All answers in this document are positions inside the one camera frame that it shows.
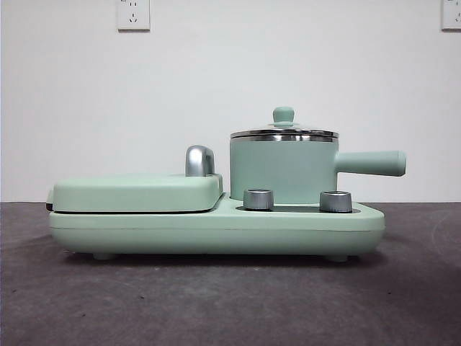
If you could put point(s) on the glass pot lid green knob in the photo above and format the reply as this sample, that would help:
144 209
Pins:
284 113

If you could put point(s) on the mint green grill lid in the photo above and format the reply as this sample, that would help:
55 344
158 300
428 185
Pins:
129 191

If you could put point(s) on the silver control knob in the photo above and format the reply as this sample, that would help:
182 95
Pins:
258 199
335 201

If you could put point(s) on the mint green breakfast maker base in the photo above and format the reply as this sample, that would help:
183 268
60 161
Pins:
144 230

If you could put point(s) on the white wall socket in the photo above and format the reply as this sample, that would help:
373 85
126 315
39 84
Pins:
452 14
133 16

